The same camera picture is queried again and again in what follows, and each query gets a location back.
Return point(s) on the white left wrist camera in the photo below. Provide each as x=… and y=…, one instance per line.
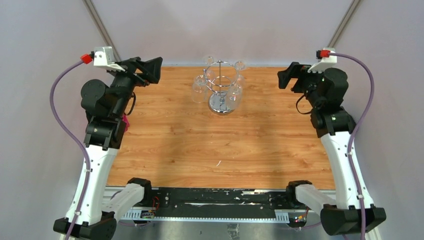
x=104, y=58

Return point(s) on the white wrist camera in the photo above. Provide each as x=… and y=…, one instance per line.
x=104, y=58
x=325, y=60

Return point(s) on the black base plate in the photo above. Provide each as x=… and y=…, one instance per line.
x=218, y=204

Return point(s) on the chrome wine glass rack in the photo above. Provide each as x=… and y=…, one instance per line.
x=225, y=78

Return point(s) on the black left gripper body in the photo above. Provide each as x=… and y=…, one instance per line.
x=125, y=82

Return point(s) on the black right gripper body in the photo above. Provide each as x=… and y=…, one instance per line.
x=306, y=84

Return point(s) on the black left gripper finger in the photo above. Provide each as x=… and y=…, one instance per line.
x=133, y=64
x=151, y=70

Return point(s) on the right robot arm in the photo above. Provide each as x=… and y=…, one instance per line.
x=353, y=210

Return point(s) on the pink cloth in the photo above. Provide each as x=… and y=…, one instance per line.
x=126, y=121

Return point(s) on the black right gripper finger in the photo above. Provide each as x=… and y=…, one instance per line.
x=295, y=68
x=284, y=77

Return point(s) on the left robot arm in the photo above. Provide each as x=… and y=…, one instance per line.
x=88, y=218

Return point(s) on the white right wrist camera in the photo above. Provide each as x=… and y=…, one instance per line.
x=325, y=60

